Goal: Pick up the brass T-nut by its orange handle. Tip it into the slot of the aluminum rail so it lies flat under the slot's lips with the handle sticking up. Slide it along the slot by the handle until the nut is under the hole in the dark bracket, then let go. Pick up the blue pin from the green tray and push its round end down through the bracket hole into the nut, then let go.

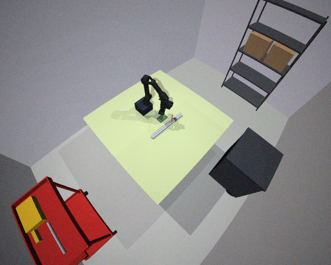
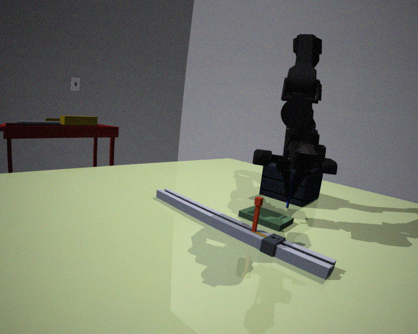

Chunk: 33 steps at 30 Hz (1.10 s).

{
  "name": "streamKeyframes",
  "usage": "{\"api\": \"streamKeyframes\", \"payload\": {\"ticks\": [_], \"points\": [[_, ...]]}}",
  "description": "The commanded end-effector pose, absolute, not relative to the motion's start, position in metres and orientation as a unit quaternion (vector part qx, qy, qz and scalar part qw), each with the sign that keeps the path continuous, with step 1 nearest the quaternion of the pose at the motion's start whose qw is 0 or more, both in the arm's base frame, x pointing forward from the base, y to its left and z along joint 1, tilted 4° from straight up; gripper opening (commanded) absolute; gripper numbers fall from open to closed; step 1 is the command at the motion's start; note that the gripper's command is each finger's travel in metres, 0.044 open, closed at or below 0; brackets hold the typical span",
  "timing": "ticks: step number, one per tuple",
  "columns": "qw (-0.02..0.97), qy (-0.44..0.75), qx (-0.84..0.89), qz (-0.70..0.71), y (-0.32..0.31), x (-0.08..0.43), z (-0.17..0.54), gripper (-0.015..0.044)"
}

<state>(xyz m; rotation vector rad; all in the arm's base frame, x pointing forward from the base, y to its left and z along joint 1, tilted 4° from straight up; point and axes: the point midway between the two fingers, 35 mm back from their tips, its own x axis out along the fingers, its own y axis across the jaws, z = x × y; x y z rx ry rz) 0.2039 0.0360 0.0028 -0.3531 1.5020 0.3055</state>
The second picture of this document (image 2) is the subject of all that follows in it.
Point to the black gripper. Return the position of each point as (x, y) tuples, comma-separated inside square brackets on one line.
[(264, 158)]

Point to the green rectangular tray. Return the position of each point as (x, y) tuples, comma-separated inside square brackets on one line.
[(267, 218)]

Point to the grey slotted metal rail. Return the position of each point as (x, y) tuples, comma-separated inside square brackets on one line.
[(273, 245)]

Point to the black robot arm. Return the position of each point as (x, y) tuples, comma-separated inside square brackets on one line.
[(300, 90)]

